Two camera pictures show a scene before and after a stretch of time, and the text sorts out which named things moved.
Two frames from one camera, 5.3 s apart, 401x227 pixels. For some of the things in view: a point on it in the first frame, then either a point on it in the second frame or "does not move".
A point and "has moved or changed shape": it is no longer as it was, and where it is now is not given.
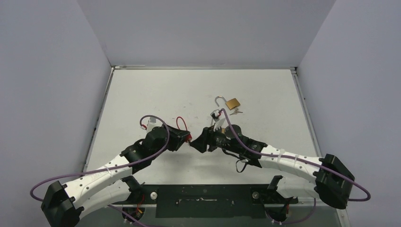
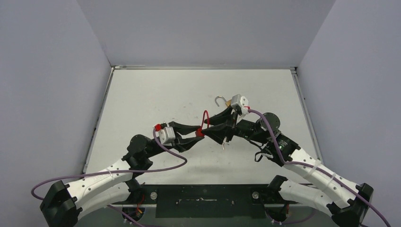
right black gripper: [206, 141] to [232, 124]
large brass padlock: [231, 104] does not move
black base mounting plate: [209, 201] does not move
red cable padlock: [189, 137] has moved or changed shape
